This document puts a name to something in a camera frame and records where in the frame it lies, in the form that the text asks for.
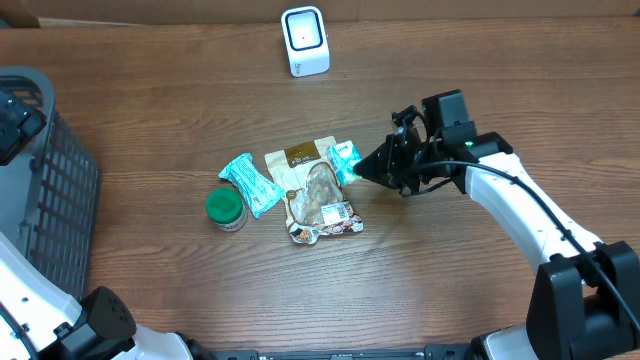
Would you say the small teal tissue pack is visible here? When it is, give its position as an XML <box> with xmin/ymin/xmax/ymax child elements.
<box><xmin>327</xmin><ymin>140</ymin><xmax>362</xmax><ymax>187</ymax></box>

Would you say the beige snack pouch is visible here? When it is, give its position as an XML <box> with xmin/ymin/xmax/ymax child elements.
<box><xmin>264</xmin><ymin>136</ymin><xmax>364</xmax><ymax>245</ymax></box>

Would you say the light green wipes packet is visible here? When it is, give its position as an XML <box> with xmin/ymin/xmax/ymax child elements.
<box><xmin>219</xmin><ymin>153</ymin><xmax>285</xmax><ymax>219</ymax></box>

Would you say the green lid white jar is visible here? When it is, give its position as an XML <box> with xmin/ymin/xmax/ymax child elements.
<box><xmin>205</xmin><ymin>188</ymin><xmax>248</xmax><ymax>232</ymax></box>

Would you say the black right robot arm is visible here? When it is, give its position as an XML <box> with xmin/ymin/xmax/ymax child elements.
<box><xmin>354</xmin><ymin>89</ymin><xmax>639</xmax><ymax>359</ymax></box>

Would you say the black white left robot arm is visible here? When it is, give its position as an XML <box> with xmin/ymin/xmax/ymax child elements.
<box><xmin>1</xmin><ymin>84</ymin><xmax>212</xmax><ymax>359</ymax></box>

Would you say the white barcode scanner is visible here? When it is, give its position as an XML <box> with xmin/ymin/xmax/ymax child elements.
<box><xmin>281</xmin><ymin>6</ymin><xmax>331</xmax><ymax>78</ymax></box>

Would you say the grey plastic mesh basket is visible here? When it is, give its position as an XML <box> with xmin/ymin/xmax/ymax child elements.
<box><xmin>1</xmin><ymin>66</ymin><xmax>101</xmax><ymax>300</ymax></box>

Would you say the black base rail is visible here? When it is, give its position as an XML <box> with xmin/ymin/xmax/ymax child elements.
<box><xmin>210</xmin><ymin>344</ymin><xmax>481</xmax><ymax>360</ymax></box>

